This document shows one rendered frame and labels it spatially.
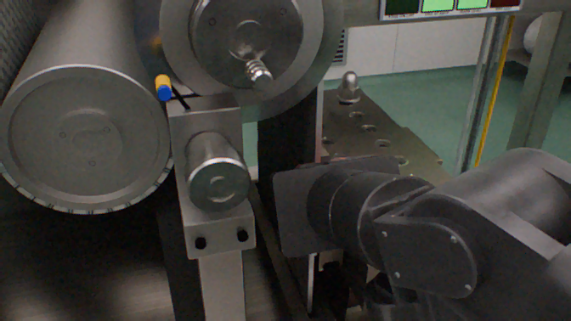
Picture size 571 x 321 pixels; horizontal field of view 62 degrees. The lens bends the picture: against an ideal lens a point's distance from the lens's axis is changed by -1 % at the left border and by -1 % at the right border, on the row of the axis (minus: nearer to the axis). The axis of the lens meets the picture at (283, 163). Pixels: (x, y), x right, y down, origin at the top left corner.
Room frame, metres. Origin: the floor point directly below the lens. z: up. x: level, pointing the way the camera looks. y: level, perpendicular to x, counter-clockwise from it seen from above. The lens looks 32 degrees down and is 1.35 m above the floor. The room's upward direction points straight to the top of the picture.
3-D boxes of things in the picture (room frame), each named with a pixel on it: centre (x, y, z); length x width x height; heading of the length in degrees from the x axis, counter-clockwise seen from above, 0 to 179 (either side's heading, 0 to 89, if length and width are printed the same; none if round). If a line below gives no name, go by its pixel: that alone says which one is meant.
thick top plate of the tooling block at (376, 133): (0.54, -0.10, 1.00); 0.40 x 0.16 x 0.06; 15
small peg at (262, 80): (0.30, 0.02, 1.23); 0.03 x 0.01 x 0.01; 15
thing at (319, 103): (0.47, 0.00, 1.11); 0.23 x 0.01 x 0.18; 15
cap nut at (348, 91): (0.71, -0.10, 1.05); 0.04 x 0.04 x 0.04
